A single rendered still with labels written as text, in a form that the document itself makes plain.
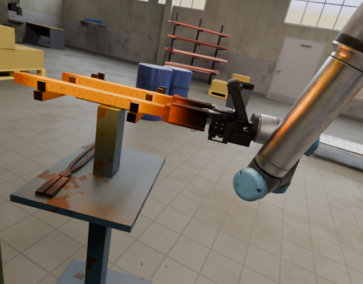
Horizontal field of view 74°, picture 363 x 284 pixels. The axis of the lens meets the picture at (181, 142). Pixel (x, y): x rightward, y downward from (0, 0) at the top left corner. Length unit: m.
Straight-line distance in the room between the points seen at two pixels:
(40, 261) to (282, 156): 1.23
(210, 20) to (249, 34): 1.65
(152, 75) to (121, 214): 2.95
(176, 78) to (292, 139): 3.44
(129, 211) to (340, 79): 0.52
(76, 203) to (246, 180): 0.41
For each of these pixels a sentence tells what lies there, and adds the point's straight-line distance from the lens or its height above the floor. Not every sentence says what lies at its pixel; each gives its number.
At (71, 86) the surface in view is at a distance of 0.59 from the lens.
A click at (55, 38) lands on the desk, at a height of 0.45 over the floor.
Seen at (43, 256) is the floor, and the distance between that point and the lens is 1.47.
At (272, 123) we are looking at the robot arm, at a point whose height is 0.94.
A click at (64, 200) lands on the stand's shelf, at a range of 0.67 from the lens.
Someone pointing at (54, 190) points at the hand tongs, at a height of 0.68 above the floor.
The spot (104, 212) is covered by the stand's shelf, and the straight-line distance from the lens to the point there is 0.62.
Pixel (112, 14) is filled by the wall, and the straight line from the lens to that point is 12.79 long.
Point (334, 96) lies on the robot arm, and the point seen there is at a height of 1.04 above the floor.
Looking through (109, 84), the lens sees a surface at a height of 0.94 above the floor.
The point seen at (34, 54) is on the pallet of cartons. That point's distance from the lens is 5.56.
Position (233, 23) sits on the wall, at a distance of 10.21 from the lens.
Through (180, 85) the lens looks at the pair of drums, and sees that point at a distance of 3.91.
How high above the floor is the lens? 1.06
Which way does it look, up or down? 21 degrees down
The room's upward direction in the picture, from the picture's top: 12 degrees clockwise
